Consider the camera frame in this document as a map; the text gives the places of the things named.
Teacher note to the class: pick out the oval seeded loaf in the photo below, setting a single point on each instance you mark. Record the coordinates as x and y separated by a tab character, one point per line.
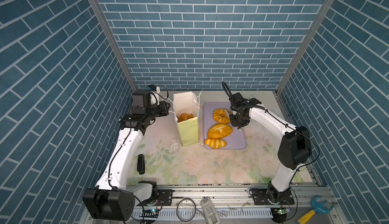
219	131

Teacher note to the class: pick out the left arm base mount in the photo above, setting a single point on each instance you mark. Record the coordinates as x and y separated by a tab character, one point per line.
160	198

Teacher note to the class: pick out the white paper gift bag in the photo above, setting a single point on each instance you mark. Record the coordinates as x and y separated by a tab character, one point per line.
189	103

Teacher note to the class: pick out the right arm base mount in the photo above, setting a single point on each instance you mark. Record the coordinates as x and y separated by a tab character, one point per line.
271	197

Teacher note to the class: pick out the blue yellow toy wrench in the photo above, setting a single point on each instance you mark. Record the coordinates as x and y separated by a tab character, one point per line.
318	207

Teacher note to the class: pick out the small round striped bun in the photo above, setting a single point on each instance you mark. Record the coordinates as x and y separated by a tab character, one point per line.
185	117

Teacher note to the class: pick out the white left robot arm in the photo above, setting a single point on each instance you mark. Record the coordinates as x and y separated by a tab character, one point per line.
110	199

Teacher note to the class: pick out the lavender plastic tray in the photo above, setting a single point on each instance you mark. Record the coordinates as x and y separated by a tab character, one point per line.
236	140

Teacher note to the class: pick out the black small remote box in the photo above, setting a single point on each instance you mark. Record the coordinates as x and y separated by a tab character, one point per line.
141	164

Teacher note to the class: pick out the braided ring bread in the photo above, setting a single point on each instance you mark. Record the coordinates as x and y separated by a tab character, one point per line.
222	115

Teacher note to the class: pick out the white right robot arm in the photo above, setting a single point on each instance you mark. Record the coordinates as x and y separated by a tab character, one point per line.
295	144

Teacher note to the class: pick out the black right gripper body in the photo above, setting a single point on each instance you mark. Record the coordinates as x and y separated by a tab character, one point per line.
236	120

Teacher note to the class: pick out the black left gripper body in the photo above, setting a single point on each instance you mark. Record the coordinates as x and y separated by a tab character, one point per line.
157	110

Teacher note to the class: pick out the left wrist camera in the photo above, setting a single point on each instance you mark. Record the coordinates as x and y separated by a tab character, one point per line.
154	88

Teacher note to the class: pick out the grey handheld device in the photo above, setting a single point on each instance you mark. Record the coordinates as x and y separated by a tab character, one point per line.
210	213

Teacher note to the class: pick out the striped long bun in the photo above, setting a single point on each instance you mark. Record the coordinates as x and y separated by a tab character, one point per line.
215	143

